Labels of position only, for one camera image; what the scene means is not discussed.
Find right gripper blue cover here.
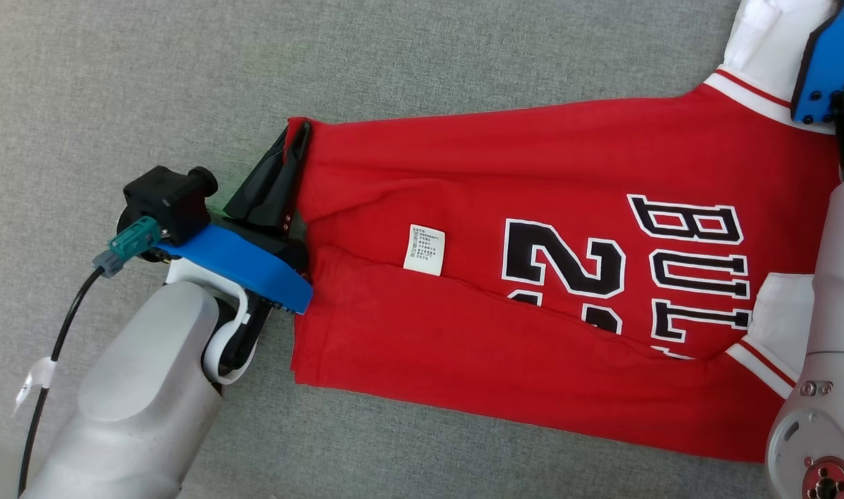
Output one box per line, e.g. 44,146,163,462
791,0,844,127

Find red Bulls jersey white sleeves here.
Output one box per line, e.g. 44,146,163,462
287,0,844,464

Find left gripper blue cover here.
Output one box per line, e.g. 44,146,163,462
155,121,313,368

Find black cable teal connector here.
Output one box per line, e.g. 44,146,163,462
17,216,161,497

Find white cable tag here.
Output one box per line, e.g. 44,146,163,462
13,356,58,418

